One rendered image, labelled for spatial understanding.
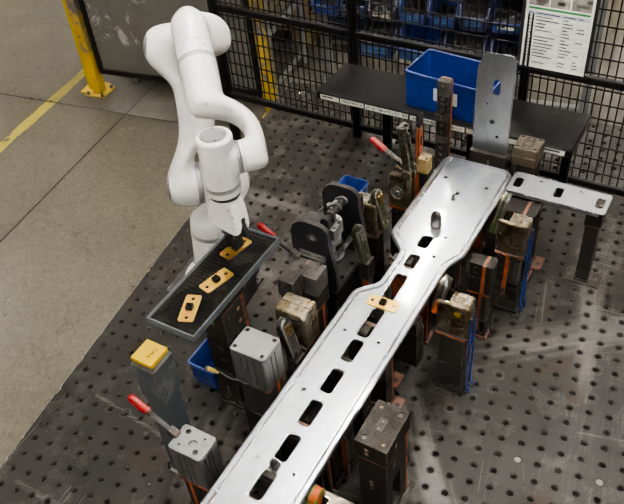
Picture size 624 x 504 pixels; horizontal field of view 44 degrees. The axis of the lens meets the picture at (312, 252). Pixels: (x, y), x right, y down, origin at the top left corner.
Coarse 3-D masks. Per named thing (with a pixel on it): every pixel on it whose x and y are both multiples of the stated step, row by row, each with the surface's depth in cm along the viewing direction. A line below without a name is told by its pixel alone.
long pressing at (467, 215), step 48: (432, 192) 230; (480, 192) 228; (432, 240) 215; (384, 288) 203; (432, 288) 202; (336, 336) 192; (384, 336) 191; (288, 384) 182; (288, 432) 173; (336, 432) 172; (240, 480) 165; (288, 480) 164
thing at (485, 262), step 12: (480, 264) 208; (492, 264) 208; (468, 276) 213; (480, 276) 211; (492, 276) 209; (468, 288) 216; (480, 288) 213; (492, 288) 213; (480, 300) 217; (492, 300) 216; (480, 312) 220; (480, 324) 223; (480, 336) 225
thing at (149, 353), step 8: (144, 344) 174; (152, 344) 174; (136, 352) 172; (144, 352) 172; (152, 352) 172; (160, 352) 172; (136, 360) 171; (144, 360) 170; (152, 360) 170; (152, 368) 170
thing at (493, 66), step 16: (480, 64) 225; (496, 64) 222; (512, 64) 220; (480, 80) 228; (512, 80) 223; (480, 96) 232; (496, 96) 229; (512, 96) 226; (480, 112) 235; (496, 112) 232; (480, 128) 239; (496, 128) 236; (480, 144) 243; (496, 144) 240
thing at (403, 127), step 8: (400, 128) 218; (408, 128) 219; (416, 128) 219; (400, 136) 220; (408, 136) 222; (400, 144) 222; (408, 144) 224; (400, 152) 224; (408, 152) 226; (408, 160) 224; (408, 168) 226
